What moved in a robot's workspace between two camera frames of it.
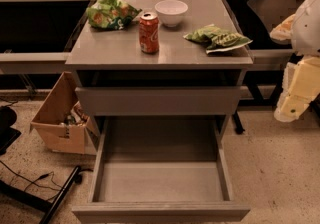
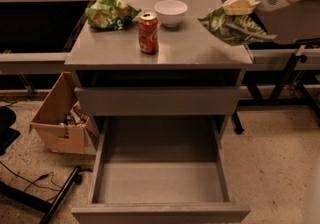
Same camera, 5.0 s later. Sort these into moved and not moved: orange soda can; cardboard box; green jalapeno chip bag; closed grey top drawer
Moved: green jalapeno chip bag
Not moved: cardboard box; orange soda can; closed grey top drawer
